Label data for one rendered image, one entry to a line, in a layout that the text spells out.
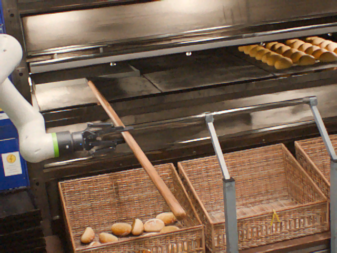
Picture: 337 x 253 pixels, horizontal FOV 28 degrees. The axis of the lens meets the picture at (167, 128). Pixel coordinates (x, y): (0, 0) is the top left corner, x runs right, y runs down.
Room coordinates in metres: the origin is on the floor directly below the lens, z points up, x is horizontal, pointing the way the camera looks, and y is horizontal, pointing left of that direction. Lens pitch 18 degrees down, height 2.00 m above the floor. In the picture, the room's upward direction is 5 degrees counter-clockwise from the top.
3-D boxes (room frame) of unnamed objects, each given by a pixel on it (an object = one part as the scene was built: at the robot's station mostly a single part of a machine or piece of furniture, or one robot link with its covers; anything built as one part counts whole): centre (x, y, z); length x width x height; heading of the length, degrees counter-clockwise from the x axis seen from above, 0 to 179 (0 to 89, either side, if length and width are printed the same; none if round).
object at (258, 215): (2.90, -0.35, 0.72); 0.56 x 0.49 x 0.28; 104
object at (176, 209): (2.55, 0.18, 1.20); 1.71 x 0.03 x 0.03; 13
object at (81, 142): (2.46, 0.32, 1.20); 0.09 x 0.07 x 0.08; 103
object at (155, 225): (2.89, 0.10, 0.62); 0.10 x 0.07 x 0.05; 91
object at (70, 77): (3.65, 0.43, 1.19); 0.55 x 0.36 x 0.03; 103
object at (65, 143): (2.45, 0.39, 1.20); 0.12 x 0.06 x 0.09; 13
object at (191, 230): (2.77, 0.21, 0.72); 0.56 x 0.49 x 0.28; 103
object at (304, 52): (3.73, -0.74, 1.21); 0.61 x 0.48 x 0.06; 13
